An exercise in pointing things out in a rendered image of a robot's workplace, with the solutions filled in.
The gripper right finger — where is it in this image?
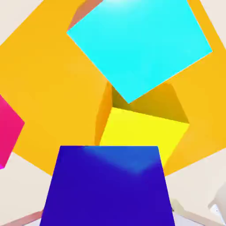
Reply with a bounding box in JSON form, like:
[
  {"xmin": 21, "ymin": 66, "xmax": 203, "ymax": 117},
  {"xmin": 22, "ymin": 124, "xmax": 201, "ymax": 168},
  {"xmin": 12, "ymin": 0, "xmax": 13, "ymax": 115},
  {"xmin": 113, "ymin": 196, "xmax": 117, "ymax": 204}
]
[{"xmin": 169, "ymin": 198, "xmax": 218, "ymax": 226}]

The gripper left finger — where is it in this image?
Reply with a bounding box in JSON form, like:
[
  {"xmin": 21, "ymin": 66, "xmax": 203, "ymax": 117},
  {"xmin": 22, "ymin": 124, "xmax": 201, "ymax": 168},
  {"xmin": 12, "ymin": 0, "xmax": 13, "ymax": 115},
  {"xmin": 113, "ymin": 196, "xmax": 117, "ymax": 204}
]
[{"xmin": 0, "ymin": 210, "xmax": 43, "ymax": 226}]

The small blue cube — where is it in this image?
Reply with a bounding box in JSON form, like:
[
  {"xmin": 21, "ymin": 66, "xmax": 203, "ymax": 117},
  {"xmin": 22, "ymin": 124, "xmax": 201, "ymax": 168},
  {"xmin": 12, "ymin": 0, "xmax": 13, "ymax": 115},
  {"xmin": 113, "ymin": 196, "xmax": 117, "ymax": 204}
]
[{"xmin": 39, "ymin": 145, "xmax": 176, "ymax": 226}]

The small pink cube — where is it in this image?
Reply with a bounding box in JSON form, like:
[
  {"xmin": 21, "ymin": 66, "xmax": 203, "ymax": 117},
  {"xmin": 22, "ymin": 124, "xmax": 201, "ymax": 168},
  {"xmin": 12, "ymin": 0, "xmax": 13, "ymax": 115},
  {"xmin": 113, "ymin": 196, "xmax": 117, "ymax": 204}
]
[{"xmin": 0, "ymin": 94, "xmax": 26, "ymax": 170}]

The small yellow cube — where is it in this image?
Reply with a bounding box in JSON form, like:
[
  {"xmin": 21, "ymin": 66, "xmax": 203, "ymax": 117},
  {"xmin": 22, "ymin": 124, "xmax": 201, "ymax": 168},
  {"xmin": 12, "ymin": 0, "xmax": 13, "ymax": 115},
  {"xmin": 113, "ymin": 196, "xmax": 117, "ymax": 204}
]
[{"xmin": 94, "ymin": 82, "xmax": 191, "ymax": 168}]

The small cyan cube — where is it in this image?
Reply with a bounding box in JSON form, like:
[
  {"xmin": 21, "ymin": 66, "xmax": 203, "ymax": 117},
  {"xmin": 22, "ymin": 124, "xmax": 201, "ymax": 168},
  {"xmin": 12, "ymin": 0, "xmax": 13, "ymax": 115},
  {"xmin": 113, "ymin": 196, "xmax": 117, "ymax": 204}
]
[{"xmin": 66, "ymin": 0, "xmax": 213, "ymax": 104}]

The large orange box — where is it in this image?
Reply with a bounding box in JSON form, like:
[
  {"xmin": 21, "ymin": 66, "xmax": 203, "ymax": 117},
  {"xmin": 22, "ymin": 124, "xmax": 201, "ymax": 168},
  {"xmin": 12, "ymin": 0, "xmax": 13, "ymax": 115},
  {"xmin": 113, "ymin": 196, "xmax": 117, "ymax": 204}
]
[{"xmin": 0, "ymin": 0, "xmax": 226, "ymax": 177}]

